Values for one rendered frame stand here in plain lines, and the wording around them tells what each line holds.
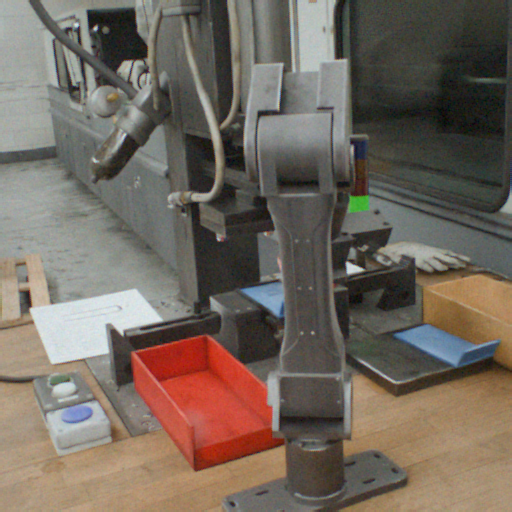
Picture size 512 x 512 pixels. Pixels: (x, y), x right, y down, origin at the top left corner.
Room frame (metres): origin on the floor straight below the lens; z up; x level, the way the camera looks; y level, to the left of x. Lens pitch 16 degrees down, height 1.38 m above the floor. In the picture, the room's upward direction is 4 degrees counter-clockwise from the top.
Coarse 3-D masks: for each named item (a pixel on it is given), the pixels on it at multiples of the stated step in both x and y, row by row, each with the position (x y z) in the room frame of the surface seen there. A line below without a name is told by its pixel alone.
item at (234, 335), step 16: (336, 304) 1.12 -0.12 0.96; (224, 320) 1.09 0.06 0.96; (240, 320) 1.06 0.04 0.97; (256, 320) 1.07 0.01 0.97; (224, 336) 1.10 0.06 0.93; (240, 336) 1.06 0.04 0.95; (256, 336) 1.07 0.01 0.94; (272, 336) 1.08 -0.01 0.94; (240, 352) 1.05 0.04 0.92; (256, 352) 1.07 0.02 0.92; (272, 352) 1.08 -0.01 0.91
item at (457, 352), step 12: (396, 336) 1.07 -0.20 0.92; (408, 336) 1.07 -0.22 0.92; (420, 336) 1.07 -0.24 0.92; (444, 336) 1.06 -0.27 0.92; (456, 336) 1.06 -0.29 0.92; (420, 348) 1.03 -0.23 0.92; (432, 348) 1.02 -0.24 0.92; (444, 348) 1.02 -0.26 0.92; (456, 348) 1.01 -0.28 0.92; (468, 348) 1.01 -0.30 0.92; (480, 348) 0.96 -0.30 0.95; (492, 348) 0.98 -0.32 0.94; (444, 360) 0.98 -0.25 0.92; (456, 360) 0.97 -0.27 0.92; (468, 360) 0.97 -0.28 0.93
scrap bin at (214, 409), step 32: (160, 352) 1.01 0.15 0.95; (192, 352) 1.03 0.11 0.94; (224, 352) 0.97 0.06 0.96; (160, 384) 0.88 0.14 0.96; (192, 384) 0.99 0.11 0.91; (224, 384) 0.98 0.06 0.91; (256, 384) 0.88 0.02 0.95; (160, 416) 0.88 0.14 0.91; (192, 416) 0.89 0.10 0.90; (224, 416) 0.89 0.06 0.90; (256, 416) 0.88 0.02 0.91; (192, 448) 0.77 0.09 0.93; (224, 448) 0.78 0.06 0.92; (256, 448) 0.80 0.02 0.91
